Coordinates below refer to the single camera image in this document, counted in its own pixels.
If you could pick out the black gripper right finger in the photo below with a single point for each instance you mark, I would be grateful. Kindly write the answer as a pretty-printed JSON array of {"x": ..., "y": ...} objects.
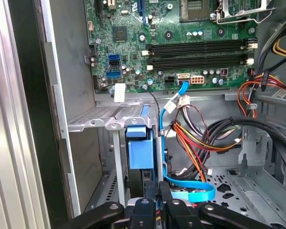
[{"x": 178, "y": 214}]

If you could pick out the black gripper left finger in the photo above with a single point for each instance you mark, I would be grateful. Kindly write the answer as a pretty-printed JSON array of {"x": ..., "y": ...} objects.
[{"x": 143, "y": 214}]

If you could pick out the hard disk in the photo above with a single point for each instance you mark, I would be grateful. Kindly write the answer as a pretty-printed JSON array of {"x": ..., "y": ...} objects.
[{"x": 140, "y": 153}]

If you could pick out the grey metal disk bay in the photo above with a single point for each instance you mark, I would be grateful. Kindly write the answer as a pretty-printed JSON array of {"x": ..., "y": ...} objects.
[{"x": 97, "y": 119}]

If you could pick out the grey metal drive cage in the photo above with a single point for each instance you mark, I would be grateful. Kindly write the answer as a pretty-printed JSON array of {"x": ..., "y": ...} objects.
[{"x": 255, "y": 155}]

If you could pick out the white label sticker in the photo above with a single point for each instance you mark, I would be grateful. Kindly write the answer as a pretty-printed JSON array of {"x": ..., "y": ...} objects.
[{"x": 119, "y": 93}]

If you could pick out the black power socket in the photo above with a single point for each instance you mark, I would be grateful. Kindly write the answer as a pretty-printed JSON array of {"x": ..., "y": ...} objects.
[{"x": 169, "y": 80}]

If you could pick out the white power socket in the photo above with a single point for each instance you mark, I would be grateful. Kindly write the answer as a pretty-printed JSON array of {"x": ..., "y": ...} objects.
[{"x": 197, "y": 80}]

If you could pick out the blue header connector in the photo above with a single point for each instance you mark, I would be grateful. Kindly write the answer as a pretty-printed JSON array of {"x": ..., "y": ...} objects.
[{"x": 113, "y": 74}]

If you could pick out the black RAM slot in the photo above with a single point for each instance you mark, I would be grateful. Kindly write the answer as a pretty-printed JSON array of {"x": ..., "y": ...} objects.
[
  {"x": 200, "y": 45},
  {"x": 200, "y": 59},
  {"x": 200, "y": 50},
  {"x": 200, "y": 65}
]

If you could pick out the black SATA port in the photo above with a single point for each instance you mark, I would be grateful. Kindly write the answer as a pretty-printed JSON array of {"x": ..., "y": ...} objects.
[{"x": 114, "y": 64}]

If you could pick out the blue SATA port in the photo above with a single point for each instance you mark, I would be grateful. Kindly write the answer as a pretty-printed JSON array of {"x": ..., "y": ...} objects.
[{"x": 113, "y": 57}]

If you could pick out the open black PC case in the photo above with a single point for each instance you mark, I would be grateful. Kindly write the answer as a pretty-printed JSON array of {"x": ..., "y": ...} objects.
[{"x": 33, "y": 95}]

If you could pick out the black square chipset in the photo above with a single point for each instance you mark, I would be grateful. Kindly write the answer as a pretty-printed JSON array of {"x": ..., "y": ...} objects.
[{"x": 119, "y": 34}]

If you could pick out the green motherboard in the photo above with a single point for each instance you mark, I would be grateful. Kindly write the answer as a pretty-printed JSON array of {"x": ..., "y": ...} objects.
[{"x": 171, "y": 21}]

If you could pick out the CPU socket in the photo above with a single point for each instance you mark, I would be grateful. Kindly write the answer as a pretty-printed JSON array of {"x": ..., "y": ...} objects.
[{"x": 195, "y": 10}]

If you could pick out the blue expansion slot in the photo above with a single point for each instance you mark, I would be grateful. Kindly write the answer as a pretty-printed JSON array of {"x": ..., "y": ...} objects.
[{"x": 140, "y": 7}]

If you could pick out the metal socket cover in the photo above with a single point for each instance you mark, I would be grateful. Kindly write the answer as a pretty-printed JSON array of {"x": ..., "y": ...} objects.
[{"x": 238, "y": 14}]

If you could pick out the black expansion slot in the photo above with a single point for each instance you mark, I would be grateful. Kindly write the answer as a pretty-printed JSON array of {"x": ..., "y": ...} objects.
[{"x": 99, "y": 9}]

